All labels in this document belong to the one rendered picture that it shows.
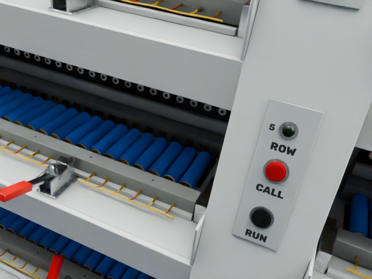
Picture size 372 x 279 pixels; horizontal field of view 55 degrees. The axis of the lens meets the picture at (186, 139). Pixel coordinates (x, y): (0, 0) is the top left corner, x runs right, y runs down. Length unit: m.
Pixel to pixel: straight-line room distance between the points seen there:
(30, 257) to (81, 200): 0.20
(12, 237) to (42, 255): 0.06
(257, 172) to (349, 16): 0.13
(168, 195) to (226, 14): 0.19
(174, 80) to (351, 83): 0.14
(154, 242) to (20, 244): 0.28
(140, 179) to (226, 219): 0.12
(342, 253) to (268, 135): 0.16
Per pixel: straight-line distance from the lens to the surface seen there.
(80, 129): 0.49
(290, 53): 0.28
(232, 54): 0.29
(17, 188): 0.38
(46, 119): 0.52
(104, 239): 0.40
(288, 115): 0.28
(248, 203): 0.31
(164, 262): 0.37
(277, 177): 0.29
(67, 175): 0.43
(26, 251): 0.59
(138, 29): 0.33
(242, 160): 0.30
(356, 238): 0.40
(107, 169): 0.41
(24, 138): 0.48
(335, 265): 0.40
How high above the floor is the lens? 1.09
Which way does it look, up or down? 19 degrees down
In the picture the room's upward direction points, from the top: 12 degrees clockwise
